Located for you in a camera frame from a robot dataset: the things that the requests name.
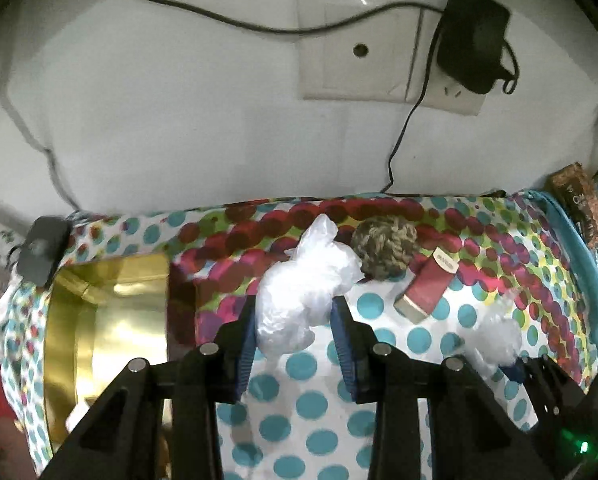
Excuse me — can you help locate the large clear plastic bag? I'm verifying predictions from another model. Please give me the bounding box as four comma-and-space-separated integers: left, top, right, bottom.
256, 214, 363, 359

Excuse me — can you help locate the small clear plastic bag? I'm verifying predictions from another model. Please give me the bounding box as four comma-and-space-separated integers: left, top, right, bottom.
462, 289, 523, 379

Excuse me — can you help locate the red rectangular small box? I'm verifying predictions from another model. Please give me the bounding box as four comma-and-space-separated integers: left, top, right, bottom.
395, 248, 459, 324

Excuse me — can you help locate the blue towel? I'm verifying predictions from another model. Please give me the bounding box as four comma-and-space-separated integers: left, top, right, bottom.
524, 190, 598, 350

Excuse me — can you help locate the polka dot tablecloth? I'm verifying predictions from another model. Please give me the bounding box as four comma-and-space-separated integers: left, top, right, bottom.
0, 192, 598, 480

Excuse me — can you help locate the gold lined gift box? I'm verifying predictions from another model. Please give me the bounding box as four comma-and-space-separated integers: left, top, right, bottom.
43, 254, 196, 451

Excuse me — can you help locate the black flat device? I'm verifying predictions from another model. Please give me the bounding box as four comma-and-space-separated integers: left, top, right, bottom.
17, 216, 71, 288

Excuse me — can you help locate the brown snack bag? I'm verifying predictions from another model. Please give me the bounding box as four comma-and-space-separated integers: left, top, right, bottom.
546, 162, 598, 249

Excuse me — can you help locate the black power adapter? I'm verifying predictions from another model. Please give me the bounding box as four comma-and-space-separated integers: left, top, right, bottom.
437, 0, 512, 96

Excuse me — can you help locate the camouflage rope ball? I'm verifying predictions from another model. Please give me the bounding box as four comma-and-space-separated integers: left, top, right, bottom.
350, 216, 418, 281

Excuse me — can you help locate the black adapter cable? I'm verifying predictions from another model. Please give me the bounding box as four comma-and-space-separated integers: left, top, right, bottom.
378, 14, 448, 195

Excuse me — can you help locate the beige wall socket panel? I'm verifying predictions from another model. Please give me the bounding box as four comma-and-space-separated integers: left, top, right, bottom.
296, 0, 485, 116

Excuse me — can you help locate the black television cable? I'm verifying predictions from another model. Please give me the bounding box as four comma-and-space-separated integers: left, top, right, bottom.
0, 34, 83, 212

